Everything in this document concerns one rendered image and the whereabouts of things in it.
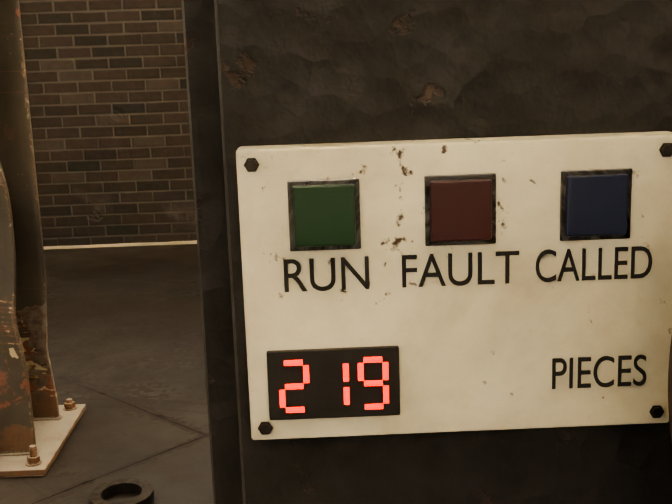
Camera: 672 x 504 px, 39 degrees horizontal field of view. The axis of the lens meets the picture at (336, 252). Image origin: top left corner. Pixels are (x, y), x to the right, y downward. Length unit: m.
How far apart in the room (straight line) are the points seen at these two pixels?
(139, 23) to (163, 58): 0.27
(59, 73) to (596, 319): 6.24
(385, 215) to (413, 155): 0.04
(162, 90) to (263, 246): 6.04
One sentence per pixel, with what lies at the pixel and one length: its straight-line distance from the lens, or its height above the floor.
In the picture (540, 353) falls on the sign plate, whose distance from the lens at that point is 0.60.
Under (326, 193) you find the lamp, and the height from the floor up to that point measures 1.21.
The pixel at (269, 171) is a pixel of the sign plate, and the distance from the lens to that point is 0.56.
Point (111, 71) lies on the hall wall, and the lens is 6.65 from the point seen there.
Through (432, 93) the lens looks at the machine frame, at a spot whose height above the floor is 1.27.
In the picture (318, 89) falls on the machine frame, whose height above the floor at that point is 1.27.
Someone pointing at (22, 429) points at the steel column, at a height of 0.11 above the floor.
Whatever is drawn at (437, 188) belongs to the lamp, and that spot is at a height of 1.21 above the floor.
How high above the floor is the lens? 1.30
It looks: 12 degrees down
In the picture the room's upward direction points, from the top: 2 degrees counter-clockwise
